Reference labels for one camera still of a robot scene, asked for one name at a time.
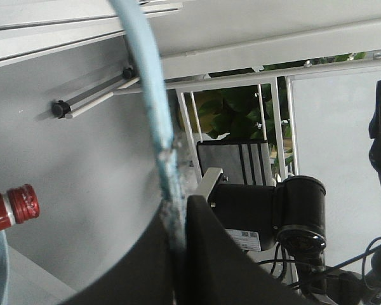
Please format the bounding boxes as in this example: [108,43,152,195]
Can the black robot base joint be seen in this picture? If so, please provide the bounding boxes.
[195,168,326,280]

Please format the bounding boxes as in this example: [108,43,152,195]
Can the red coca-cola aluminium bottle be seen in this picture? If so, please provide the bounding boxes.
[0,184,40,231]

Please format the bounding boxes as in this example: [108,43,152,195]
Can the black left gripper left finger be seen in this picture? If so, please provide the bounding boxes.
[63,206,174,305]

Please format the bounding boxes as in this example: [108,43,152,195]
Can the light blue plastic basket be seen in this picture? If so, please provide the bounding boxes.
[0,1,187,304]

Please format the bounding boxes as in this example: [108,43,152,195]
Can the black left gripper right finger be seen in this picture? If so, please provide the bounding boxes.
[178,195,309,304]

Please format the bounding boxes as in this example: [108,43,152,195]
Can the green leafy plant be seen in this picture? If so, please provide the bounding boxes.
[193,52,366,165]

